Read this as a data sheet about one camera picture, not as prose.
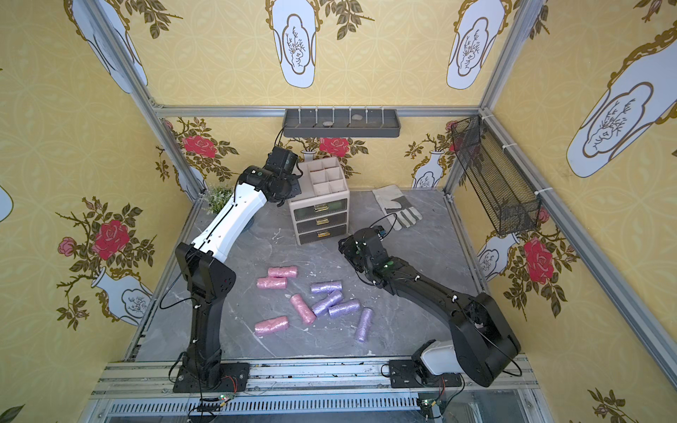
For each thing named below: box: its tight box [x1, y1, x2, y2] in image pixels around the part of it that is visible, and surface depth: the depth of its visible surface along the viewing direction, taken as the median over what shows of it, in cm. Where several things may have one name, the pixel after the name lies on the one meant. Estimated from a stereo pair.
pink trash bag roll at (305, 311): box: [290, 293, 317, 325], surface depth 86 cm
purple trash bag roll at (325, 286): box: [310, 281, 343, 295], surface depth 90 cm
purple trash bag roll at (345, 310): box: [327, 300, 362, 319], surface depth 86 cm
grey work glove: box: [371, 184, 423, 231], surface depth 116 cm
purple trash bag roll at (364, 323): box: [357, 306, 374, 343], surface depth 84 cm
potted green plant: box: [206, 185, 234, 215], surface depth 97 cm
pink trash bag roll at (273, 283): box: [256, 276, 289, 290], surface depth 92 cm
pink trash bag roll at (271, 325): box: [253, 315, 290, 338], surface depth 82 cm
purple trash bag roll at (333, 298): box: [312, 289, 344, 318], surface depth 88 cm
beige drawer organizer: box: [288, 156, 350, 245], surface depth 92 cm
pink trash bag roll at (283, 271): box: [267, 266, 298, 278], surface depth 94 cm
